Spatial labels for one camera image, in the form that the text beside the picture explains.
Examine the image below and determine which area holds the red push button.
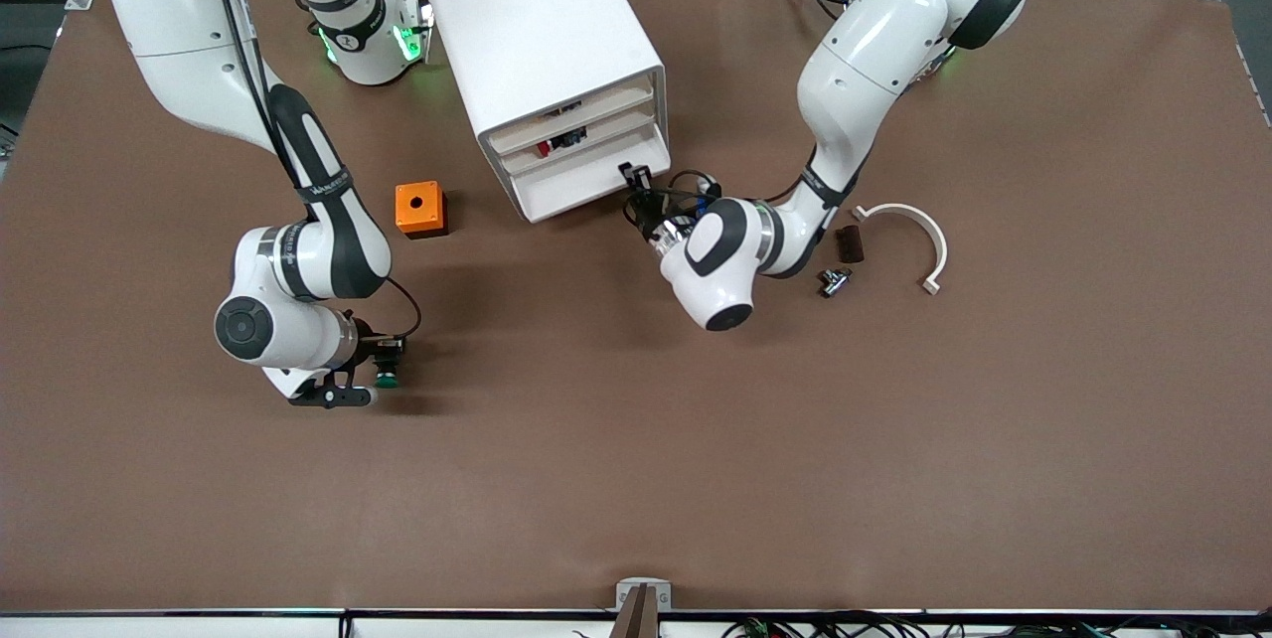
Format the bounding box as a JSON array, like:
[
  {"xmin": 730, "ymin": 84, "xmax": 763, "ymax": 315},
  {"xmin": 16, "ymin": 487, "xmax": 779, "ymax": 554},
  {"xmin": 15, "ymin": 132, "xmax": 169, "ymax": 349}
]
[{"xmin": 535, "ymin": 126, "xmax": 587, "ymax": 159}]

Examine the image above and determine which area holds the orange box with hole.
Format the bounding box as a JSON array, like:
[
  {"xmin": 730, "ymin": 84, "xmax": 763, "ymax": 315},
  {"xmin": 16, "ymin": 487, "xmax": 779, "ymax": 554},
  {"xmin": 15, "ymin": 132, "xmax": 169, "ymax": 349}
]
[{"xmin": 395, "ymin": 181, "xmax": 449, "ymax": 240}]

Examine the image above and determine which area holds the brown table cover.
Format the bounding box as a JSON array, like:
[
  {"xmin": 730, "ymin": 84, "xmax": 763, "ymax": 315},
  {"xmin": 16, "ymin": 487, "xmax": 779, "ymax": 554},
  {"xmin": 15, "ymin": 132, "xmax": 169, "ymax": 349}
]
[{"xmin": 0, "ymin": 0, "xmax": 1272, "ymax": 614}]

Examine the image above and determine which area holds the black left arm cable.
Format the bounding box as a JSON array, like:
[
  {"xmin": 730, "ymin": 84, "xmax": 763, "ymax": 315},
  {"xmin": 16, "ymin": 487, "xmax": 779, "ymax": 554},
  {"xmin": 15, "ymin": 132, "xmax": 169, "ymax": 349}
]
[{"xmin": 623, "ymin": 168, "xmax": 826, "ymax": 243}]

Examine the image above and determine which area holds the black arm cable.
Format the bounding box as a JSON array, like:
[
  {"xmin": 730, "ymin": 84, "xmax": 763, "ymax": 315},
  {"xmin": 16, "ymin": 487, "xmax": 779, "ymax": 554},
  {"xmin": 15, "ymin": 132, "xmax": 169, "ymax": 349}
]
[
  {"xmin": 204, "ymin": 0, "xmax": 424, "ymax": 343},
  {"xmin": 623, "ymin": 168, "xmax": 826, "ymax": 243}
]

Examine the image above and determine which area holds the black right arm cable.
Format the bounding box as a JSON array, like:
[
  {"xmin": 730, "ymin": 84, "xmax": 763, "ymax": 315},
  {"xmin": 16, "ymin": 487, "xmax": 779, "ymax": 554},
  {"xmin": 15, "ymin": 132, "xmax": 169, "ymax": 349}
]
[{"xmin": 204, "ymin": 0, "xmax": 424, "ymax": 343}]

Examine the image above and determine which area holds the white curved bracket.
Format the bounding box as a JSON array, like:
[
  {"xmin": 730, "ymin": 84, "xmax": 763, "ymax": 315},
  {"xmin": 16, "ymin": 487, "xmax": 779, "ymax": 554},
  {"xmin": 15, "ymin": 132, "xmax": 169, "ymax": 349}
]
[{"xmin": 852, "ymin": 203, "xmax": 949, "ymax": 296}]

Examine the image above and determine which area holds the white table edge rail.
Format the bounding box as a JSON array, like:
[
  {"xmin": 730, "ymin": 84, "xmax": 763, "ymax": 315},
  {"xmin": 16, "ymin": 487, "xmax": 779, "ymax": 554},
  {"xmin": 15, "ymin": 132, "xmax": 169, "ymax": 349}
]
[{"xmin": 0, "ymin": 606, "xmax": 1272, "ymax": 638}]

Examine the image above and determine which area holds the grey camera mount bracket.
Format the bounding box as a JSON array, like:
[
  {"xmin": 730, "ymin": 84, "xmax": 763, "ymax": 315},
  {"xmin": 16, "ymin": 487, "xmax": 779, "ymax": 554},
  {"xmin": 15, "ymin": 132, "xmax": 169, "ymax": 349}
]
[{"xmin": 614, "ymin": 577, "xmax": 673, "ymax": 638}]

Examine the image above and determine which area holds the cable bundle at table edge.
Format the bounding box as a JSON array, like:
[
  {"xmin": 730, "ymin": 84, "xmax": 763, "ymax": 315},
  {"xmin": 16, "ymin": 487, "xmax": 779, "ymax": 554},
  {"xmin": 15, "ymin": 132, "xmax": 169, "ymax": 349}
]
[{"xmin": 720, "ymin": 613, "xmax": 1272, "ymax": 638}]

